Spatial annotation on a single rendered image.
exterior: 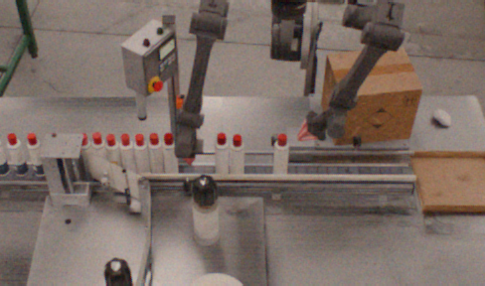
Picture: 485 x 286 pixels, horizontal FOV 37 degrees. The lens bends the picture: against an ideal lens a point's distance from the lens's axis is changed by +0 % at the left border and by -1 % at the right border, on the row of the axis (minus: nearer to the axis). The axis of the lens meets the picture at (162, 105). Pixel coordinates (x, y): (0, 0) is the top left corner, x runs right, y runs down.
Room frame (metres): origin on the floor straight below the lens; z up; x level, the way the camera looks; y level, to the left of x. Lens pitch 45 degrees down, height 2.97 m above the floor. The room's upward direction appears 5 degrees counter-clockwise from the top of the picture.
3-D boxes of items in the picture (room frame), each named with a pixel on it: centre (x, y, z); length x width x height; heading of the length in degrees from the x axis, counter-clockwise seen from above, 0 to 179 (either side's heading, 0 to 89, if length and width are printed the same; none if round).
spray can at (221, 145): (1.73, -0.20, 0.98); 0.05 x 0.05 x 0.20
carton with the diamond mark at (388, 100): (1.95, -0.80, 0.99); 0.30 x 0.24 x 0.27; 90
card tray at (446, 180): (1.61, -1.06, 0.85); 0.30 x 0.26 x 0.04; 82
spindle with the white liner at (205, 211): (1.46, -0.11, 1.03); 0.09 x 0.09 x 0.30
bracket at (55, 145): (1.70, 0.36, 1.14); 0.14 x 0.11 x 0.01; 82
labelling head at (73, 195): (1.71, 0.36, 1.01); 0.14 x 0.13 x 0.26; 82
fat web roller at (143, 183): (1.58, 0.09, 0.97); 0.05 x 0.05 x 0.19
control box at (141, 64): (1.84, 0.02, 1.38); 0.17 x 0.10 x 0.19; 137
